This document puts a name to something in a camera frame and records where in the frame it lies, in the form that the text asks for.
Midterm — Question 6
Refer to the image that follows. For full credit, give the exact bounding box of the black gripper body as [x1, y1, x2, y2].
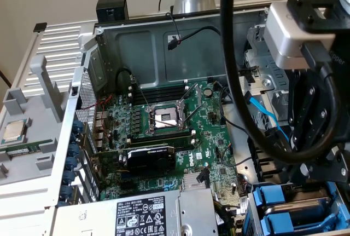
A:
[325, 14, 350, 143]

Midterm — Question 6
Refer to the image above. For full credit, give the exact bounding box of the green Dell motherboard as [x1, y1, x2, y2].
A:
[92, 79, 248, 214]

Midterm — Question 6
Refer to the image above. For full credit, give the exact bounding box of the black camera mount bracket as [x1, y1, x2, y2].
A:
[286, 0, 341, 36]

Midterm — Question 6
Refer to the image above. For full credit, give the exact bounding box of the grey parts rack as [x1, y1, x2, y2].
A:
[0, 55, 72, 186]

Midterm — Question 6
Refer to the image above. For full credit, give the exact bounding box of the silver power supply unit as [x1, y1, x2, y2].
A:
[54, 188, 219, 236]

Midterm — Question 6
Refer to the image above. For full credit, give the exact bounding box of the black RAM slot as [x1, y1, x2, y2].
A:
[127, 129, 195, 141]
[128, 137, 197, 151]
[130, 85, 189, 97]
[128, 92, 188, 105]

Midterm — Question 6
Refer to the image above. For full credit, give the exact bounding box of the thin red black wire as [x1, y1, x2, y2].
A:
[165, 11, 183, 44]

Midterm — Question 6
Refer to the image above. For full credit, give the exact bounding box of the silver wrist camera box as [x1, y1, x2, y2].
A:
[265, 2, 336, 70]

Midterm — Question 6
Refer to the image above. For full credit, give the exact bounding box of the black box bracket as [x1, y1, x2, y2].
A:
[95, 0, 129, 25]

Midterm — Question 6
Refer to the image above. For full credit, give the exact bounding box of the hard disk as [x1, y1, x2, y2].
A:
[253, 182, 342, 216]

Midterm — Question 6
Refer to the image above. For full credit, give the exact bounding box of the thin black wire orange plug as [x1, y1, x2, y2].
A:
[220, 143, 254, 169]

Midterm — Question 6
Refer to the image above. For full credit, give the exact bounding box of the white barcode cable tag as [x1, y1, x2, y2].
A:
[238, 195, 249, 216]

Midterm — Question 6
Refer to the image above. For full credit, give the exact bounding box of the blue SATA wire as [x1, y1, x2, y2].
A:
[244, 92, 292, 142]

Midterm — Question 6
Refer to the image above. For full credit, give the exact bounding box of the metal socket cover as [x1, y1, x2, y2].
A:
[174, 98, 192, 127]

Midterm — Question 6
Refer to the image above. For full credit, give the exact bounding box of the short black wire loop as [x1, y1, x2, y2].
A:
[116, 67, 137, 90]

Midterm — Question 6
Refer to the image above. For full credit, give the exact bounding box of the grey wire holder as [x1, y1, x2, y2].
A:
[237, 77, 265, 104]

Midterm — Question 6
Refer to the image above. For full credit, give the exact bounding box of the black wire with flat connector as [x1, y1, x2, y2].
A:
[167, 26, 259, 77]

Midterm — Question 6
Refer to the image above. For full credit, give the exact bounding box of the dark brown cable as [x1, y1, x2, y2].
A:
[0, 68, 12, 89]

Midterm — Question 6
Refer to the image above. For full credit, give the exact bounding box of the grey metal drive cage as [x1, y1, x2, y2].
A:
[244, 24, 293, 122]

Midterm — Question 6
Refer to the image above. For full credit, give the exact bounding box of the open grey PC case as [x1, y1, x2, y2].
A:
[45, 2, 350, 236]

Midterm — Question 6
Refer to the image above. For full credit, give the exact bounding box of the silver chipset heatsink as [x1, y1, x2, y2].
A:
[182, 172, 212, 192]

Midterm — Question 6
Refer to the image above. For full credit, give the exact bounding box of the metal locking lever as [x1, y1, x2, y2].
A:
[179, 83, 199, 102]
[130, 74, 150, 108]

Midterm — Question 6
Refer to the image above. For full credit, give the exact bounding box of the black graphics card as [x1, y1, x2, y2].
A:
[91, 145, 177, 176]

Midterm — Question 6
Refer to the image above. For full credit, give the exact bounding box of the silver CPU chip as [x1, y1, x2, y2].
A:
[1, 119, 30, 146]

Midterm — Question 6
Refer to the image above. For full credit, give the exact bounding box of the blue disk carrier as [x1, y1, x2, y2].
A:
[259, 205, 350, 234]

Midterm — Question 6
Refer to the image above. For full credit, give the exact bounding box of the CPU socket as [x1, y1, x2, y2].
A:
[143, 99, 192, 136]

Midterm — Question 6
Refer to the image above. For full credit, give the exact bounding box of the blue expansion card retainer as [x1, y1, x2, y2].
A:
[61, 119, 84, 203]

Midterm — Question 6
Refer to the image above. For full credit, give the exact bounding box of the black looping wire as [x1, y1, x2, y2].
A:
[218, 85, 251, 135]

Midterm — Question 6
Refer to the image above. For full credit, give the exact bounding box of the braided power cable bundle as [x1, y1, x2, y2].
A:
[213, 199, 243, 236]

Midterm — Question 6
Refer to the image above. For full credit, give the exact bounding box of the green RAM stick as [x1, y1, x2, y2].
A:
[0, 139, 53, 159]

